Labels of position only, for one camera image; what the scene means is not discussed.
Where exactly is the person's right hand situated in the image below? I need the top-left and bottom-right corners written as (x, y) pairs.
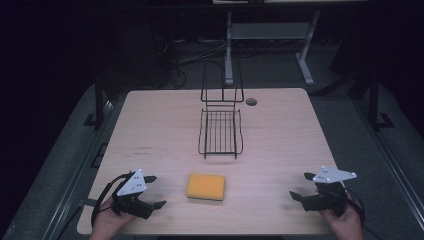
top-left (319, 199), bottom-right (365, 240)

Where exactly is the person's left hand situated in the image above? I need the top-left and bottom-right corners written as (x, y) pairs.
top-left (88, 196), bottom-right (135, 240)

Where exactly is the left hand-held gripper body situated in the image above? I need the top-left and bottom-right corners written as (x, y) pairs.
top-left (111, 168), bottom-right (155, 220)

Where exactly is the grey metal stand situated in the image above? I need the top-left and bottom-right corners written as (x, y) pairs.
top-left (224, 9), bottom-right (322, 87)

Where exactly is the yellow sponge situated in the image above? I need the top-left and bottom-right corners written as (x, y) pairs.
top-left (185, 172), bottom-right (226, 202)

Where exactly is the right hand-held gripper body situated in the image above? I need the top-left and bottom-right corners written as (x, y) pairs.
top-left (302, 165), bottom-right (358, 218)

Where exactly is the bundle of floor cables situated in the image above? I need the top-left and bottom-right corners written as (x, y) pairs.
top-left (156, 36), bottom-right (228, 88)

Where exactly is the black wire rack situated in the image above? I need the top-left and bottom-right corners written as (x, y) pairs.
top-left (197, 59), bottom-right (245, 161)

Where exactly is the black upright post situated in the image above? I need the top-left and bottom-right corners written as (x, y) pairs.
top-left (82, 75), bottom-right (106, 132)
top-left (367, 71), bottom-right (396, 132)

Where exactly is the metal floor rail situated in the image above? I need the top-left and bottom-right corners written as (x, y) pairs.
top-left (352, 99), bottom-right (424, 232)
top-left (41, 99), bottom-right (116, 240)

